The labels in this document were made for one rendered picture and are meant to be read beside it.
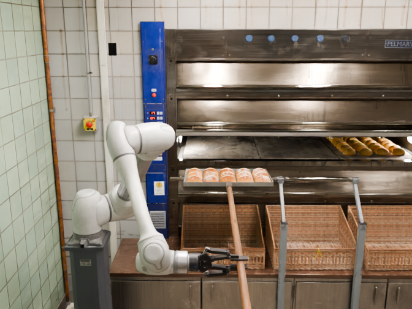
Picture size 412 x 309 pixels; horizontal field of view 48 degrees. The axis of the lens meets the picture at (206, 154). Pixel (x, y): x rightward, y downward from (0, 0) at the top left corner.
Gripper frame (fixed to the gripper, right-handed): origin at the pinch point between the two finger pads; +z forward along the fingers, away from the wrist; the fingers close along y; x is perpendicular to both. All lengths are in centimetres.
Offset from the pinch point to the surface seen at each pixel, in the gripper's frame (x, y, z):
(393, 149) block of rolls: -171, -3, 128
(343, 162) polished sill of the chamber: -153, 2, 86
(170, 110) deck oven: -155, -34, -39
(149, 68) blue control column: -152, -64, -52
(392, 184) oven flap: -153, 18, 123
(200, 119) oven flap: -153, -28, -18
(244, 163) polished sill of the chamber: -154, 4, 14
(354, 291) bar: -93, 70, 81
